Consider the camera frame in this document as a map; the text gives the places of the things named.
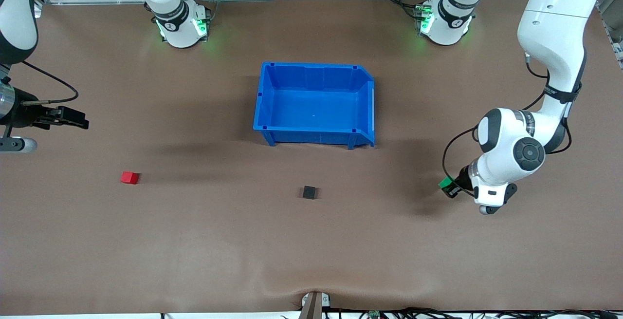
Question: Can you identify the blue plastic storage bin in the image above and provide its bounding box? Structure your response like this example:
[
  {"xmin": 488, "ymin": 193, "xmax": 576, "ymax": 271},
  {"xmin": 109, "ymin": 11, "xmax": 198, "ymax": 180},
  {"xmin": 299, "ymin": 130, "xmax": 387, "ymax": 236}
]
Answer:
[{"xmin": 253, "ymin": 62, "xmax": 376, "ymax": 150}]

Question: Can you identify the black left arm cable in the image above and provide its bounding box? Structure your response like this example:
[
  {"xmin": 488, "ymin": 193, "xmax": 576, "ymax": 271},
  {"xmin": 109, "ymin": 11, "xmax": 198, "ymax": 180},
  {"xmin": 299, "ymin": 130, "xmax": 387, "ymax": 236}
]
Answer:
[{"xmin": 442, "ymin": 52, "xmax": 572, "ymax": 198}]

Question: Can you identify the fabric table cover mat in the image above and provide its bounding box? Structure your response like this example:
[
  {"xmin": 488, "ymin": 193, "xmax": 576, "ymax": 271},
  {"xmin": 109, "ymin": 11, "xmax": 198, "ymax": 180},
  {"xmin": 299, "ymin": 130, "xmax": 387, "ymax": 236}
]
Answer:
[{"xmin": 0, "ymin": 0, "xmax": 623, "ymax": 316}]

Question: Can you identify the metal table edge clamp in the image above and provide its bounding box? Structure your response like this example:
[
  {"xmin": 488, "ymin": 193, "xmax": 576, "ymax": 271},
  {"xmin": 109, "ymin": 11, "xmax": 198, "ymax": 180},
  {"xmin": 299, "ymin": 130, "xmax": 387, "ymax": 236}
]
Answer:
[{"xmin": 301, "ymin": 291, "xmax": 331, "ymax": 319}]

